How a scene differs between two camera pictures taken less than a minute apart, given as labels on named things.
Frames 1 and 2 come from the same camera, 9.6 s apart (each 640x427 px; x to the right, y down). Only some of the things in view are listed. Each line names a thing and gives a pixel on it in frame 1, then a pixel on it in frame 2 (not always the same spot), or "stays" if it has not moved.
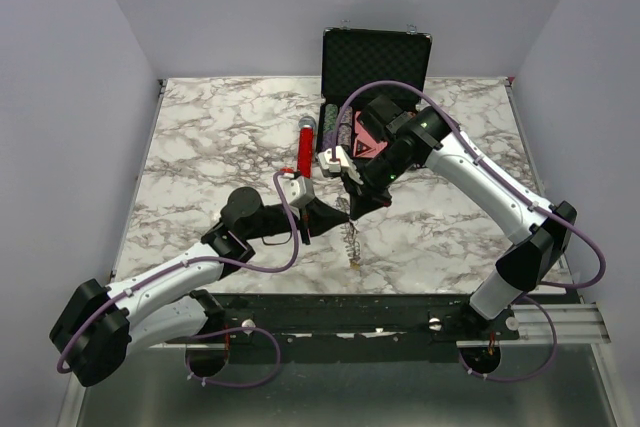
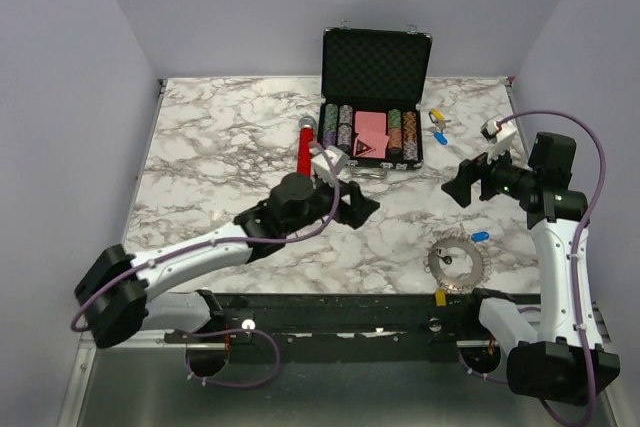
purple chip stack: [329, 140] stays
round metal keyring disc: [349, 233] → [462, 239]
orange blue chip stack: [348, 115] stays
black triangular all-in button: [361, 147] stays
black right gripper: [369, 200] → [460, 186]
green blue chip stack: [330, 117] stays
